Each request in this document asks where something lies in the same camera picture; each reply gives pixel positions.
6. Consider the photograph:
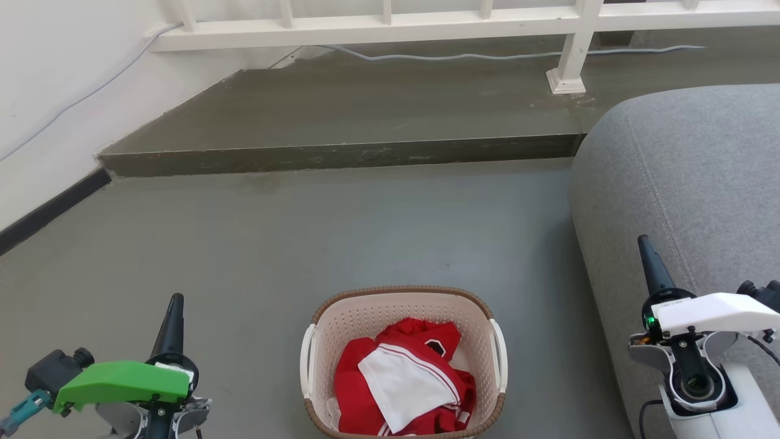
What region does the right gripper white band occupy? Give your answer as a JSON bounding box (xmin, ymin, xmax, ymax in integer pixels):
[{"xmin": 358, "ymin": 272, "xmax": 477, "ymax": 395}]
[{"xmin": 637, "ymin": 234, "xmax": 780, "ymax": 343}]

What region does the white wooden railing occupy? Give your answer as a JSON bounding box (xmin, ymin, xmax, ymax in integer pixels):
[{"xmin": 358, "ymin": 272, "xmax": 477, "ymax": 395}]
[{"xmin": 149, "ymin": 0, "xmax": 780, "ymax": 95}]

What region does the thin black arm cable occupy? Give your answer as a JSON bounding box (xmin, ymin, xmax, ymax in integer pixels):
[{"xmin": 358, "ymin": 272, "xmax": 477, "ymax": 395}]
[{"xmin": 638, "ymin": 399, "xmax": 666, "ymax": 439}]

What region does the thin grey wall cable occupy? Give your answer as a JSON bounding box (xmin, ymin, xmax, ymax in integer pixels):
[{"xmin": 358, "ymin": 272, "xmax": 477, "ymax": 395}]
[{"xmin": 0, "ymin": 23, "xmax": 183, "ymax": 163}]

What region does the teal cable connector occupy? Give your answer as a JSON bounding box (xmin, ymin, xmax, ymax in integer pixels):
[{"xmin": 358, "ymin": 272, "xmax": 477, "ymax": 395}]
[{"xmin": 0, "ymin": 389, "xmax": 54, "ymax": 437}]

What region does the white garment with red trim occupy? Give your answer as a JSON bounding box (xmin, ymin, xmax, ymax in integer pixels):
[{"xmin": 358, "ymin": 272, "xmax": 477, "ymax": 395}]
[{"xmin": 357, "ymin": 343, "xmax": 461, "ymax": 434}]

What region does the grey fabric sofa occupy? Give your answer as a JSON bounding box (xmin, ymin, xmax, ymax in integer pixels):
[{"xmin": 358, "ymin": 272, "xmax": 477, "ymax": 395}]
[{"xmin": 569, "ymin": 84, "xmax": 780, "ymax": 439}]

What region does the grey floor cable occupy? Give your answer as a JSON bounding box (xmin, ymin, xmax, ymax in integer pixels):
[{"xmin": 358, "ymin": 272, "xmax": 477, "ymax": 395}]
[{"xmin": 317, "ymin": 43, "xmax": 707, "ymax": 63}]

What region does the cream perforated laundry basket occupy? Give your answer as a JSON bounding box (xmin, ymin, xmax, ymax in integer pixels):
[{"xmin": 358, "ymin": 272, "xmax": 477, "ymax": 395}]
[{"xmin": 299, "ymin": 285, "xmax": 508, "ymax": 439}]

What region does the raised grey concrete step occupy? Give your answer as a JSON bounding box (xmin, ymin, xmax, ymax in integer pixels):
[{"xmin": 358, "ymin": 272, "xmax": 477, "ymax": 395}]
[{"xmin": 96, "ymin": 27, "xmax": 780, "ymax": 179}]

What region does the black skirting board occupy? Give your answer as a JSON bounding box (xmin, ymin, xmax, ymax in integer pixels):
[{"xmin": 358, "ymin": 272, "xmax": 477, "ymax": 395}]
[{"xmin": 0, "ymin": 167, "xmax": 114, "ymax": 257}]

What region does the red garment with white stripes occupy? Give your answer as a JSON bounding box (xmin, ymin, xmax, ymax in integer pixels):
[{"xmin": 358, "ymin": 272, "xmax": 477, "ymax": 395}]
[{"xmin": 334, "ymin": 317, "xmax": 477, "ymax": 437}]

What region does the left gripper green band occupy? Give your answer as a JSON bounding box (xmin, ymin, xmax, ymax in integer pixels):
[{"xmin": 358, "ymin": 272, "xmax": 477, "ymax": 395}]
[{"xmin": 53, "ymin": 293, "xmax": 200, "ymax": 416}]

